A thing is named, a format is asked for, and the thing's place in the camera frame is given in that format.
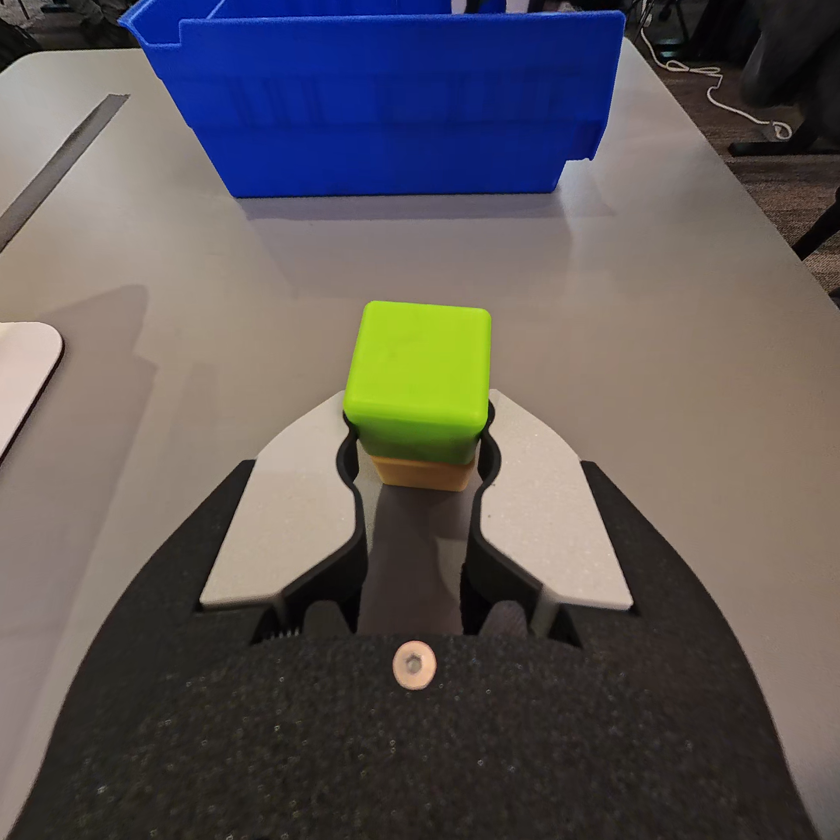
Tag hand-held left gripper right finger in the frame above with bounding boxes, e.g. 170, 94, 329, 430
462, 388, 635, 636

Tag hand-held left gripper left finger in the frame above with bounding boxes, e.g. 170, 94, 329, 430
199, 388, 367, 634

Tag yellow cube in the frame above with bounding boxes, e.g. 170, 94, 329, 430
371, 455, 478, 493

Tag green cube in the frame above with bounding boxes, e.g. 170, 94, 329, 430
343, 301, 493, 466

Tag blue plastic bin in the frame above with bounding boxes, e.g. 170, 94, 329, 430
118, 0, 626, 199

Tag grey desk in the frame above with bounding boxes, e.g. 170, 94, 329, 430
0, 36, 840, 821

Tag wooden document stand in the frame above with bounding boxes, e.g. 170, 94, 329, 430
0, 322, 65, 463

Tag black office chair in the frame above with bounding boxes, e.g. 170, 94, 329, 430
727, 0, 840, 158

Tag white cable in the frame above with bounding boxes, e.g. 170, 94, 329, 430
640, 29, 794, 140

